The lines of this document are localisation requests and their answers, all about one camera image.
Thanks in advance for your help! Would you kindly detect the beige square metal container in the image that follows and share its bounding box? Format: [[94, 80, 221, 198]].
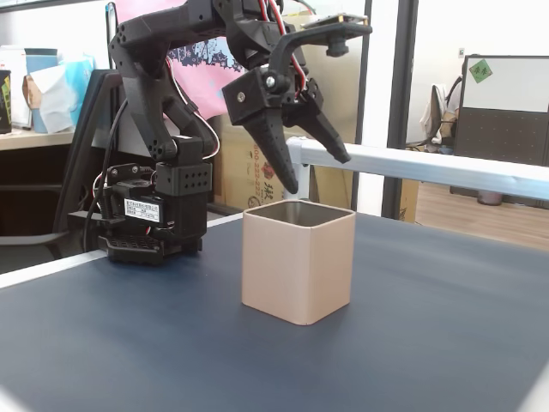
[[241, 199, 357, 326]]

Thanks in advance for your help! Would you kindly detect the cardboard box with red print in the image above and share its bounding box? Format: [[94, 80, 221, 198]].
[[213, 113, 310, 207]]

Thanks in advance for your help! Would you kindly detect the pink skyline print bag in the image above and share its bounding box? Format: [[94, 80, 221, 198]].
[[115, 0, 248, 122]]

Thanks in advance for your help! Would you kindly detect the white hanging jacket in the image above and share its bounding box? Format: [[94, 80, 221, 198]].
[[419, 83, 449, 146]]

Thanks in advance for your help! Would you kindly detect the narrow cardboard box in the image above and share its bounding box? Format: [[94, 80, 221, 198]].
[[399, 178, 420, 224]]

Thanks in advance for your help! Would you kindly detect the person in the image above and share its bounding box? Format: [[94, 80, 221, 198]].
[[444, 76, 465, 126]]

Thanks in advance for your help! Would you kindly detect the green square sticker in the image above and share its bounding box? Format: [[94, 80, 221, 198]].
[[468, 58, 494, 82]]

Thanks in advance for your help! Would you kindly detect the light blue tissue pack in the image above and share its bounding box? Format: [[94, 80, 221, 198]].
[[59, 54, 98, 126]]

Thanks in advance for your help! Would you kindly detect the grey partition with whiteboard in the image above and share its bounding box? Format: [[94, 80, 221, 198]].
[[454, 53, 549, 168]]

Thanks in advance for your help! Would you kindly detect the white paper bag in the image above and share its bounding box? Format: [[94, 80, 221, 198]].
[[28, 64, 83, 134]]

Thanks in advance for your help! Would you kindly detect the wooden desk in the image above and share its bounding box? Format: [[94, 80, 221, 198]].
[[0, 127, 77, 152]]

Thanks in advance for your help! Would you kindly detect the black yellow box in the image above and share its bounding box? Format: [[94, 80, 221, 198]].
[[0, 70, 14, 134]]

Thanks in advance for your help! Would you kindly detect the red white black gripper wire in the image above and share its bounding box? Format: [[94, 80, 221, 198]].
[[261, 0, 311, 94]]

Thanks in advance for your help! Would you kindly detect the red white black arm wire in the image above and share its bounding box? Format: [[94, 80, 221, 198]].
[[165, 55, 222, 162]]

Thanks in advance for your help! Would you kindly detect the black door frame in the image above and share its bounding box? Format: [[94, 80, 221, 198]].
[[383, 0, 420, 221]]

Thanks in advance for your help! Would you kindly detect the gripper camera board with bracket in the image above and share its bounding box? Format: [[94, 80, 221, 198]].
[[261, 14, 373, 94]]

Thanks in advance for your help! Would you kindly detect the aluminium frame rail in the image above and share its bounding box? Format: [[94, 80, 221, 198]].
[[285, 136, 549, 203]]

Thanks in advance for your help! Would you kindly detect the black base cable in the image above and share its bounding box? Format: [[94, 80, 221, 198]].
[[83, 98, 130, 254]]

